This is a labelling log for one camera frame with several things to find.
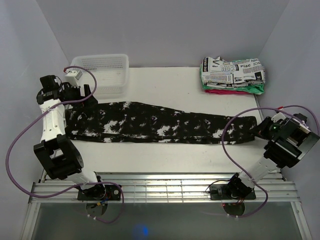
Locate black white patterned trousers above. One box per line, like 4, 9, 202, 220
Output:
65, 101, 257, 145

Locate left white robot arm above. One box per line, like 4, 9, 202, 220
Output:
33, 70, 106, 200

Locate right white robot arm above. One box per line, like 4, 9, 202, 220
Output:
225, 112, 320, 199

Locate green folded trousers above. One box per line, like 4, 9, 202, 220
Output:
201, 83, 265, 95

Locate pink folded trousers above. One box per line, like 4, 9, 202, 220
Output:
204, 89, 249, 95

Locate newspaper print folded trousers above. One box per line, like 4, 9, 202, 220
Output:
200, 56, 266, 88

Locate white plastic basket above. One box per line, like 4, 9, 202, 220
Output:
71, 54, 130, 96

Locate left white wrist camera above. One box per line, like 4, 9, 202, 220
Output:
64, 70, 83, 86

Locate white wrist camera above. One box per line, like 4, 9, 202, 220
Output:
271, 107, 290, 125
64, 70, 83, 86

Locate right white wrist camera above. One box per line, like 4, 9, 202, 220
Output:
271, 107, 290, 125

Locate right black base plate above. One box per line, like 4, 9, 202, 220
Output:
209, 184, 256, 201

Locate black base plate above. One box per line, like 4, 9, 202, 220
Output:
209, 184, 256, 201
76, 184, 121, 202

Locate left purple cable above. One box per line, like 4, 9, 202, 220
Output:
5, 65, 125, 224

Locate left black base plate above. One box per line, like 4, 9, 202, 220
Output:
76, 184, 121, 202

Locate aluminium frame rail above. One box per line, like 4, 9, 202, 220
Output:
27, 172, 301, 205

